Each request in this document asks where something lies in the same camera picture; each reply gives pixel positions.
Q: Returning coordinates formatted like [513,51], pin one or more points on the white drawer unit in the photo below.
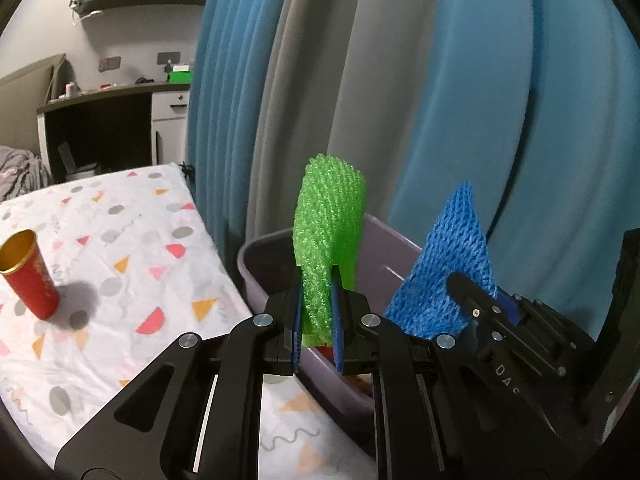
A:
[170,125]

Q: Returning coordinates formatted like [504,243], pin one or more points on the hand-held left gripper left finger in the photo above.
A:
[297,320]

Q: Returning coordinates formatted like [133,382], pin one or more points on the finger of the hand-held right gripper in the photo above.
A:
[475,310]
[509,306]

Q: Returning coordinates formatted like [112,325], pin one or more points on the grey padded headboard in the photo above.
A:
[25,105]

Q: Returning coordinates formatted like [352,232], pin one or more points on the green box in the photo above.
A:
[181,77]

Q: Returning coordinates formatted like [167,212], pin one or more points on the blue foam net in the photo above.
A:
[445,270]

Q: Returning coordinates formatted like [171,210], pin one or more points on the dark desk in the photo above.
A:
[95,125]

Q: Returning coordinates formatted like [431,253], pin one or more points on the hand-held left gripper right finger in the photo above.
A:
[337,325]

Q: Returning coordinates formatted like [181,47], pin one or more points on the green foam net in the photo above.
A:
[325,220]

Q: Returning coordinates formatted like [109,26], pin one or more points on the blue grey curtain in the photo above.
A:
[400,85]

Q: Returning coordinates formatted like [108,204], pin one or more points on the red cup gold inside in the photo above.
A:
[32,285]

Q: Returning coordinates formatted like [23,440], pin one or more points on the wall outlet plate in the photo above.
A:
[169,57]
[109,63]

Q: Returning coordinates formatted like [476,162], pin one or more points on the grey plastic bin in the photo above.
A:
[270,270]

